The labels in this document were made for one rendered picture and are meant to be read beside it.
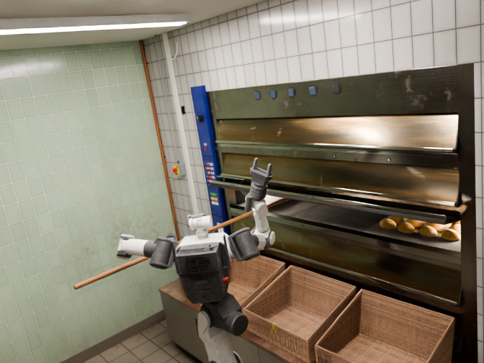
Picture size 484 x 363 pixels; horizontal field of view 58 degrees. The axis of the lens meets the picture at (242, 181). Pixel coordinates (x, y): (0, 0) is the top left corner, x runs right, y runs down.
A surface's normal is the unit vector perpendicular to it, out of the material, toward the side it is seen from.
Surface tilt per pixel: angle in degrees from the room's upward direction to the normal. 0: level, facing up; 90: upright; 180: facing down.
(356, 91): 90
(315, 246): 70
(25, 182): 90
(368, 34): 90
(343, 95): 90
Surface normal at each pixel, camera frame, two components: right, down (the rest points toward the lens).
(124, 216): 0.65, 0.09
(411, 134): -0.75, -0.08
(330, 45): -0.75, 0.26
